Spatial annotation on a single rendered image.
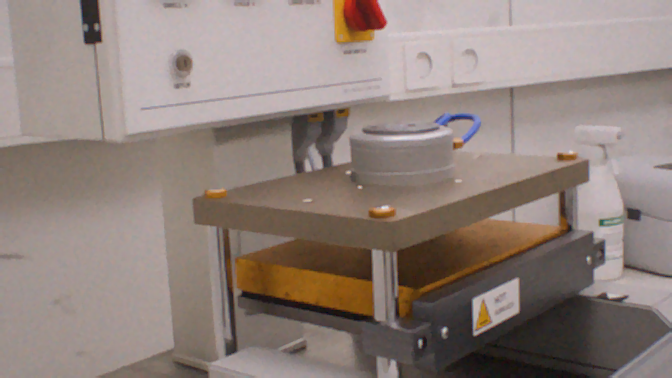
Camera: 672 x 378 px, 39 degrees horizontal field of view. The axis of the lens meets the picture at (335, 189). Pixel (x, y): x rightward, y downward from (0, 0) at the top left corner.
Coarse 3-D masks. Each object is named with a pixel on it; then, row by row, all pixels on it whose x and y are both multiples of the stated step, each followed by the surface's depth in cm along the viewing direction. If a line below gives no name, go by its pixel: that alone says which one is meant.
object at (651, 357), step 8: (664, 344) 63; (648, 352) 62; (656, 352) 62; (664, 352) 62; (640, 360) 60; (648, 360) 60; (656, 360) 60; (664, 360) 60; (632, 368) 59; (640, 368) 59; (648, 368) 59; (656, 368) 59; (664, 368) 59; (624, 376) 58; (632, 376) 58; (640, 376) 58; (648, 376) 58; (656, 376) 58; (664, 376) 58
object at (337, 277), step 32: (480, 224) 77; (512, 224) 77; (544, 224) 76; (256, 256) 70; (288, 256) 70; (320, 256) 69; (352, 256) 69; (416, 256) 68; (448, 256) 67; (480, 256) 67; (512, 256) 68; (256, 288) 69; (288, 288) 67; (320, 288) 65; (352, 288) 63; (416, 288) 60; (320, 320) 66; (352, 320) 64
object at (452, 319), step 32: (544, 256) 68; (576, 256) 73; (448, 288) 61; (480, 288) 62; (512, 288) 65; (544, 288) 69; (576, 288) 73; (416, 320) 58; (448, 320) 59; (480, 320) 62; (512, 320) 66; (384, 352) 58; (416, 352) 57; (448, 352) 59
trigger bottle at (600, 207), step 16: (576, 128) 153; (592, 128) 151; (608, 128) 149; (592, 144) 151; (608, 144) 149; (592, 160) 151; (608, 160) 150; (592, 176) 151; (608, 176) 151; (592, 192) 150; (608, 192) 150; (592, 208) 150; (608, 208) 150; (592, 224) 150; (608, 224) 150; (608, 240) 151; (608, 256) 151; (608, 272) 151
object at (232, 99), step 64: (64, 0) 69; (128, 0) 66; (192, 0) 71; (256, 0) 76; (320, 0) 82; (384, 0) 89; (64, 64) 70; (128, 64) 67; (192, 64) 71; (256, 64) 77; (320, 64) 83; (384, 64) 90; (64, 128) 71; (128, 128) 67; (192, 128) 72; (256, 128) 81; (320, 128) 89; (192, 192) 81; (192, 256) 82; (192, 320) 83; (256, 320) 83
